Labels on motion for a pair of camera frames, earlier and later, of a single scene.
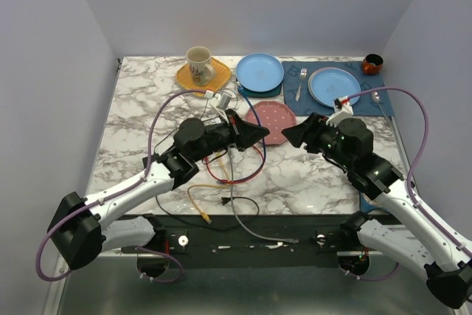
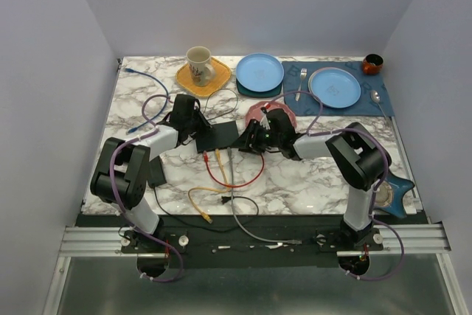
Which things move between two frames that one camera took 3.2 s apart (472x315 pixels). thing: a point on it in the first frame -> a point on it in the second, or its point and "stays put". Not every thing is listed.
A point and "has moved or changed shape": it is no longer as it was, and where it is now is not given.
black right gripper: x=309 y=130 -> x=243 y=142
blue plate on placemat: x=328 y=83 stays put
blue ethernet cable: x=262 y=170 has moved or changed shape
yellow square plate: x=221 y=74 stays put
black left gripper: x=241 y=133 -> x=205 y=124
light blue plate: x=259 y=72 stays put
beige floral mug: x=202 y=69 stays put
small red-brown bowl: x=372 y=63 stays put
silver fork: x=303 y=74 stays put
